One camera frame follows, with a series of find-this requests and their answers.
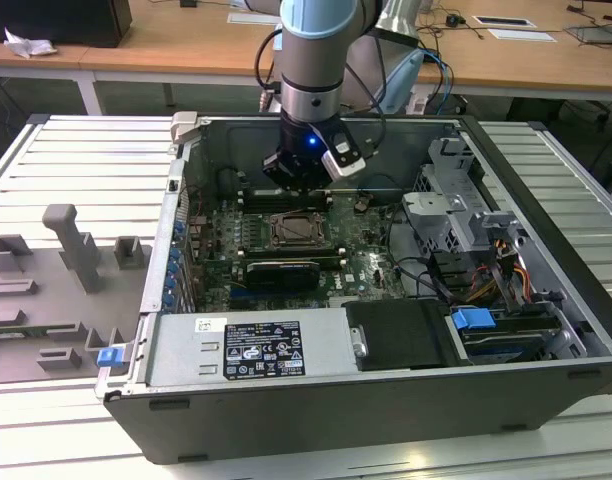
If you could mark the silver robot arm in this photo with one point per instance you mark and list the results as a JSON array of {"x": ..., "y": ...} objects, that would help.
[{"x": 311, "y": 65}]

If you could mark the black RAM slot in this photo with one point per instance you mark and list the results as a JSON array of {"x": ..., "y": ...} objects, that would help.
[
  {"x": 296, "y": 248},
  {"x": 332, "y": 262},
  {"x": 296, "y": 253},
  {"x": 332, "y": 257},
  {"x": 253, "y": 196},
  {"x": 286, "y": 207},
  {"x": 253, "y": 190},
  {"x": 286, "y": 202}
]

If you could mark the CPU socket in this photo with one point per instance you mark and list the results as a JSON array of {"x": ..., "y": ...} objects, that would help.
[{"x": 273, "y": 244}]

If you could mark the silver finned heat sink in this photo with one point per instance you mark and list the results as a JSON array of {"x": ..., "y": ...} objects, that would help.
[{"x": 251, "y": 230}]

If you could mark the white power strip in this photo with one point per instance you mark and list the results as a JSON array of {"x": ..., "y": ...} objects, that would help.
[{"x": 417, "y": 104}]

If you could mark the black graphics card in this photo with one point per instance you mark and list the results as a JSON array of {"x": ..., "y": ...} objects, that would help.
[{"x": 281, "y": 275}]

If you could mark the green motherboard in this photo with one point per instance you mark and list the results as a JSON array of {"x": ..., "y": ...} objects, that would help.
[{"x": 366, "y": 270}]

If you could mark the grey metal disk bay cage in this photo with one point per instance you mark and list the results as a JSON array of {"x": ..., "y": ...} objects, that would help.
[{"x": 436, "y": 205}]

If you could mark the long wooden desk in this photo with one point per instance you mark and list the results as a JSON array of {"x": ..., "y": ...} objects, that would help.
[{"x": 186, "y": 45}]

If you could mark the small black desk object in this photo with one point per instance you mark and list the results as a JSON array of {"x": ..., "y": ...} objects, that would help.
[{"x": 455, "y": 20}]

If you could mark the grey power supply box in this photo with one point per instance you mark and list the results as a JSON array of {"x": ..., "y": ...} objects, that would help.
[{"x": 186, "y": 350}]

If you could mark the hard disk in blue carrier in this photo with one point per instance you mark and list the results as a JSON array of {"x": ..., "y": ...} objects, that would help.
[{"x": 471, "y": 319}]

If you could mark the black box on desk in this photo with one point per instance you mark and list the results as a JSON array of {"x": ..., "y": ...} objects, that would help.
[{"x": 61, "y": 20}]

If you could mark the black and grey PC case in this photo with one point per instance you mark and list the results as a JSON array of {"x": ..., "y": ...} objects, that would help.
[{"x": 286, "y": 425}]

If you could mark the blue case latch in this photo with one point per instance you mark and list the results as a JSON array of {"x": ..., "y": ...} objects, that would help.
[{"x": 108, "y": 358}]

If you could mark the crumpled white paper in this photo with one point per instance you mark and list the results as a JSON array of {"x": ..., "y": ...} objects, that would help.
[{"x": 28, "y": 45}]

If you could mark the grey parts rack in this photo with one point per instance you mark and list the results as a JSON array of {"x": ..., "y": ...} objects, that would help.
[{"x": 46, "y": 300}]

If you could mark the green RAM stick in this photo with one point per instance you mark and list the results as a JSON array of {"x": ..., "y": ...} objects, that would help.
[{"x": 46, "y": 329}]

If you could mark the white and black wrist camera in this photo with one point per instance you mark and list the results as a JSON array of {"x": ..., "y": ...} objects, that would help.
[{"x": 343, "y": 160}]

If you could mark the black plastic air duct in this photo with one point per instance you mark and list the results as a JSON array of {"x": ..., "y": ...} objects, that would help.
[{"x": 396, "y": 335}]

